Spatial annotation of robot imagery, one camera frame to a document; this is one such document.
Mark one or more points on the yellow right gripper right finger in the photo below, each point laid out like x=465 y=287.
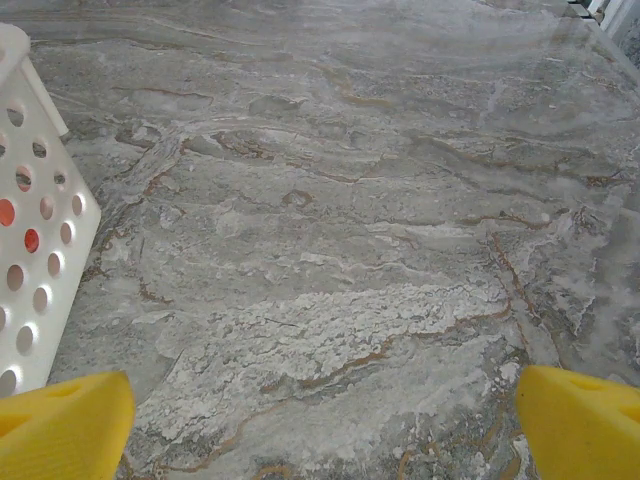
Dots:
x=585 y=435

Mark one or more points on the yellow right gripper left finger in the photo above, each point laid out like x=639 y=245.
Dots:
x=65 y=430

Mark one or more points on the white perforated plastic basket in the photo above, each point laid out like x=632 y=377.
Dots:
x=30 y=295

